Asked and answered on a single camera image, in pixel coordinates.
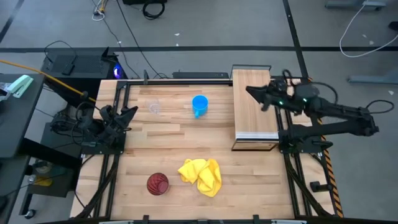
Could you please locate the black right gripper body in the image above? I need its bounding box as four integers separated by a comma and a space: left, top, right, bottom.
267, 78, 300, 111

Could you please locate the black power strip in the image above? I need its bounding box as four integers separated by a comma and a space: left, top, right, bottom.
172, 72, 230, 80

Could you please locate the black equipment cart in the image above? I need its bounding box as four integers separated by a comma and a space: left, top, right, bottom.
18, 123, 82, 216

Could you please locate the white floor cable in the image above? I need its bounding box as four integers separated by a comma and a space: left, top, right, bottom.
339, 0, 398, 58

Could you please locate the wooden shelf with metal frame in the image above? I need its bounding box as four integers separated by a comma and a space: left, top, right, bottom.
231, 64, 280, 152

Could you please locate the white and yellow cable bundle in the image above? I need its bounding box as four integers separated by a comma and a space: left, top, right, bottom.
91, 0, 109, 22

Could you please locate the small black device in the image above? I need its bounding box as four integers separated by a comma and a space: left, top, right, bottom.
61, 63, 75, 77

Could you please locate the red ball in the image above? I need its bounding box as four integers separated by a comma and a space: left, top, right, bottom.
146, 172, 170, 197

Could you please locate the black aluminium table frame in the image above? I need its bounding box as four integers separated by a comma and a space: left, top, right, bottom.
74, 77, 343, 224

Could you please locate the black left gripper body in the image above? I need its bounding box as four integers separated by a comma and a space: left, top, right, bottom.
99, 105, 127, 138

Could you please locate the clear plastic item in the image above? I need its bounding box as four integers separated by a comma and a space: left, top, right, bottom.
0, 82, 12, 102

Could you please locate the black side desk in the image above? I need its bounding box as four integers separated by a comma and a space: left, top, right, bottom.
0, 73, 46, 159

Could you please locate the blue plastic mug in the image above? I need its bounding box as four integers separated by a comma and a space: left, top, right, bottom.
191, 95, 210, 119

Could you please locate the grey desk foot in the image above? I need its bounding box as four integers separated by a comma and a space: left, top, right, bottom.
325, 0, 388, 11
347, 68, 398, 85

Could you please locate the black clamp knob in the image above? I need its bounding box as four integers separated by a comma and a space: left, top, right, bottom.
310, 180, 332, 193

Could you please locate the crumpled yellow cloth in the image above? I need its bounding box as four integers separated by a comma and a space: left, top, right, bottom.
177, 158, 223, 198

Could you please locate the yellow black hazard tape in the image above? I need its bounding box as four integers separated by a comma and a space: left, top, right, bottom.
307, 77, 345, 218

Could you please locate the coiled black floor cable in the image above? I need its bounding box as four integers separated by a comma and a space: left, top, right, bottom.
142, 0, 166, 21

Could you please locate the small yellow item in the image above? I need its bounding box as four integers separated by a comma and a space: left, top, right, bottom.
33, 176, 53, 187

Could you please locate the mint green stapler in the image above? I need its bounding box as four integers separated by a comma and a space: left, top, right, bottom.
6, 74, 34, 99

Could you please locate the black computer tower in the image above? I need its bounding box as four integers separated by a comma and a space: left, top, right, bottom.
40, 46, 125, 91

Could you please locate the clear plastic cup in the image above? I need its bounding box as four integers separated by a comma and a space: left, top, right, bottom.
144, 97, 162, 115

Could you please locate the tape roll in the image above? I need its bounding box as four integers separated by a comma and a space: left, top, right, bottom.
32, 160, 53, 174

